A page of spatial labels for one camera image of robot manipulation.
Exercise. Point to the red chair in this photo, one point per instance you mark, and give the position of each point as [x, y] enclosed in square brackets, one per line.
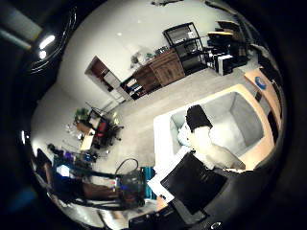
[102, 128]

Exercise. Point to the brown door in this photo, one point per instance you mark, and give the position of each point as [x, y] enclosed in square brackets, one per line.
[105, 78]

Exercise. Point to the green potted floor plant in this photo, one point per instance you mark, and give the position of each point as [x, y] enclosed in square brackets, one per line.
[82, 115]

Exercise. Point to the teal box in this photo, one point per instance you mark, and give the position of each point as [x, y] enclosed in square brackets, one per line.
[148, 183]

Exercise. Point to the small wooden desk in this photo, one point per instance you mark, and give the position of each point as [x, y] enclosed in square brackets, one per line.
[87, 139]

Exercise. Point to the black desk stack, yellow top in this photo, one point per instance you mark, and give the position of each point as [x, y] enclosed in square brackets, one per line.
[225, 48]

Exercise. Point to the green plant on cabinet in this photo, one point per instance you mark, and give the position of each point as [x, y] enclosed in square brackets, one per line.
[138, 58]

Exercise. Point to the black metal shelf rack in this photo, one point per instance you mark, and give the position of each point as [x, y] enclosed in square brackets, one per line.
[187, 48]

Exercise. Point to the grey container with wooden rim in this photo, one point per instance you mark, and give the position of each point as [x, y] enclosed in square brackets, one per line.
[244, 116]

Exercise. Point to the brown wooden cabinet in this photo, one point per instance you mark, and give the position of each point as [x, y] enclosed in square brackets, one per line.
[163, 70]

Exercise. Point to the blue tape roll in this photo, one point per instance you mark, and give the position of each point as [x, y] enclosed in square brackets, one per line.
[260, 83]

